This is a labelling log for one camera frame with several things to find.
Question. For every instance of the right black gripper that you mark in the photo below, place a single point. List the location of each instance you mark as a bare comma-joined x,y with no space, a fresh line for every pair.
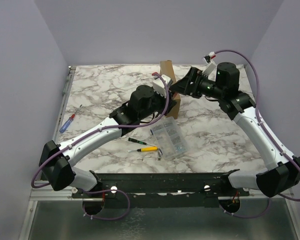
192,82

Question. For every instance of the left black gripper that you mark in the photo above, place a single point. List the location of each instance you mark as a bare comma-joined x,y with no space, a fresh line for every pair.
163,101

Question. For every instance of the brown cardboard express box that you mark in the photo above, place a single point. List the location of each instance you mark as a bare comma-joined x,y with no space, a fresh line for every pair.
166,68

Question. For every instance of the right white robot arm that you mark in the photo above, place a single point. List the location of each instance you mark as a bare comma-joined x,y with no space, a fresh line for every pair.
282,167

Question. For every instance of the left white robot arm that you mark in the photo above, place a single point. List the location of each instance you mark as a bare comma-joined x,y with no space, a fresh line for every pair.
58,161

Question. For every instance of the clear plastic screw organizer box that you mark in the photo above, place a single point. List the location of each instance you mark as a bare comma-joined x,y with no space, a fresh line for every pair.
169,138

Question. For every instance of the black green precision screwdriver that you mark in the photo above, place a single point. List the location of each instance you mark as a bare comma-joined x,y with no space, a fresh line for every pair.
133,140

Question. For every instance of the small metal hex key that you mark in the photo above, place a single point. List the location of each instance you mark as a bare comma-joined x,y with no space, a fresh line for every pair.
160,154

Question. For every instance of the red blue screwdriver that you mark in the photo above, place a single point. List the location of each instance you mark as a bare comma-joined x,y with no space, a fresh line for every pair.
69,120

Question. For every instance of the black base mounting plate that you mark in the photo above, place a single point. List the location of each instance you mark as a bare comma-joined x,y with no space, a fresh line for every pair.
162,190

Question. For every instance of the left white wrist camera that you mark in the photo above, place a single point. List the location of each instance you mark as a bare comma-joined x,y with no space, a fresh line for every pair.
159,85

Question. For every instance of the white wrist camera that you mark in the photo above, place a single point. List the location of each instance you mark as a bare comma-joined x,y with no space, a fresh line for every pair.
159,85
210,65

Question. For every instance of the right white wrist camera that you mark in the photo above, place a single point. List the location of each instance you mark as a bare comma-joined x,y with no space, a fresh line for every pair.
210,65

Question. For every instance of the yellow handled screwdriver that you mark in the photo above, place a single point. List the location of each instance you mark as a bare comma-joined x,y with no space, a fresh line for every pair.
145,149

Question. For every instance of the left side metal rail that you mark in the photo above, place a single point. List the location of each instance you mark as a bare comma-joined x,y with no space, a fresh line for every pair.
65,95

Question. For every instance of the aluminium frame rail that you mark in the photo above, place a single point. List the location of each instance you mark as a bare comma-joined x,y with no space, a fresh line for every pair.
56,215

